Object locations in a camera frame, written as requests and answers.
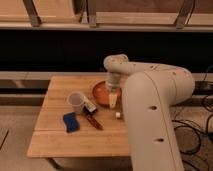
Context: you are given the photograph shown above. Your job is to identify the blue sponge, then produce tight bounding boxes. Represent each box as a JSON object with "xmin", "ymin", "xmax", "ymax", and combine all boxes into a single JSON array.
[{"xmin": 63, "ymin": 112, "xmax": 79, "ymax": 133}]

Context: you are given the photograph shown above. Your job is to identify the white black small box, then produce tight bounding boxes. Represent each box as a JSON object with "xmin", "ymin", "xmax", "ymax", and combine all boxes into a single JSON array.
[{"xmin": 84, "ymin": 97, "xmax": 97, "ymax": 114}]

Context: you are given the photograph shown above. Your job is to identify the orange ceramic bowl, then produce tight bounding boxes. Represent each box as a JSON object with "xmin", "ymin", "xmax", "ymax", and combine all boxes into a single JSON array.
[{"xmin": 92, "ymin": 81, "xmax": 122, "ymax": 108}]

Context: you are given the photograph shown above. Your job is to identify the clear plastic cup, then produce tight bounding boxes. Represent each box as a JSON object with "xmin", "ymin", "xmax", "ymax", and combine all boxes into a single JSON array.
[{"xmin": 68, "ymin": 92, "xmax": 84, "ymax": 114}]

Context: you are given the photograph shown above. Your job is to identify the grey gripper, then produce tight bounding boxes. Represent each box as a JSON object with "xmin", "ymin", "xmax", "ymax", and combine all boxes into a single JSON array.
[{"xmin": 105, "ymin": 72, "xmax": 121, "ymax": 108}]

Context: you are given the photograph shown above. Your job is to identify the small white-capped bottle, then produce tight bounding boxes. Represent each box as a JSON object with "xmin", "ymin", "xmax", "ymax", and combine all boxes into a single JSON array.
[{"xmin": 115, "ymin": 112, "xmax": 121, "ymax": 118}]

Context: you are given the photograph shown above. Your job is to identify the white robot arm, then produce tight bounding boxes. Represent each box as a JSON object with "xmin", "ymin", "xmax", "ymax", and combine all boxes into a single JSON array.
[{"xmin": 104, "ymin": 54, "xmax": 195, "ymax": 171}]

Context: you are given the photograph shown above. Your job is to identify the brown-handled knife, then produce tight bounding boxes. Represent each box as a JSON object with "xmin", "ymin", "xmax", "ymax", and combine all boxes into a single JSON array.
[{"xmin": 86, "ymin": 114, "xmax": 103, "ymax": 130}]

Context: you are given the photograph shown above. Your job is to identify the black floor cables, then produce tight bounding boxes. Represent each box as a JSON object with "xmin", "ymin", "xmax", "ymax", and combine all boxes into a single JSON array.
[{"xmin": 171, "ymin": 93, "xmax": 213, "ymax": 171}]

